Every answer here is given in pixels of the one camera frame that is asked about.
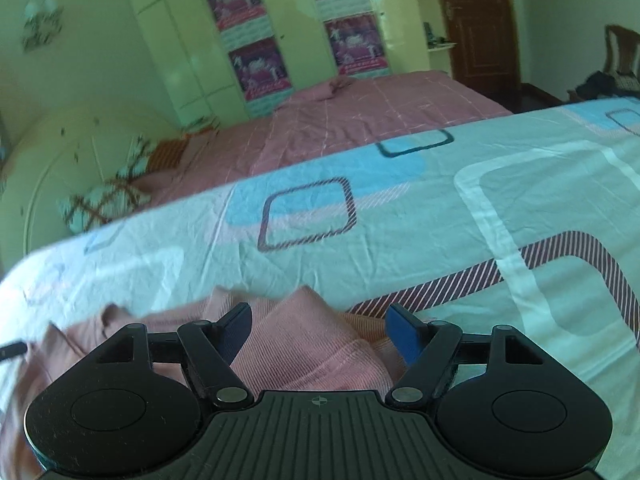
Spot pink sweatshirt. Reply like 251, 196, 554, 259
0, 284, 408, 480

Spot pink checked bedspread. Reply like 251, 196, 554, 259
135, 70, 513, 211

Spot white wardrobe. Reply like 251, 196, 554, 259
117, 0, 436, 126

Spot white round headboard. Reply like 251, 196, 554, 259
0, 105, 186, 271

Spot brown wooden door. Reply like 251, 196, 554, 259
429, 0, 523, 97

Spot blue patterned bed sheet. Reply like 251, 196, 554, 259
0, 95, 640, 480

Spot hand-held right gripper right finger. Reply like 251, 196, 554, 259
384, 302, 546, 409

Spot dark clothes on chair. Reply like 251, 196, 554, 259
575, 70, 640, 99

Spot white patterned pillow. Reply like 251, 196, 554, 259
57, 135, 156, 235

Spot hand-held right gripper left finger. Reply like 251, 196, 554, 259
95, 302, 253, 409

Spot orange striped pillow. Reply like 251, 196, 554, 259
149, 132, 216, 172

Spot white corner shelf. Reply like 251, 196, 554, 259
412, 0, 458, 53

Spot wooden chair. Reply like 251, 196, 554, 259
567, 24, 640, 103

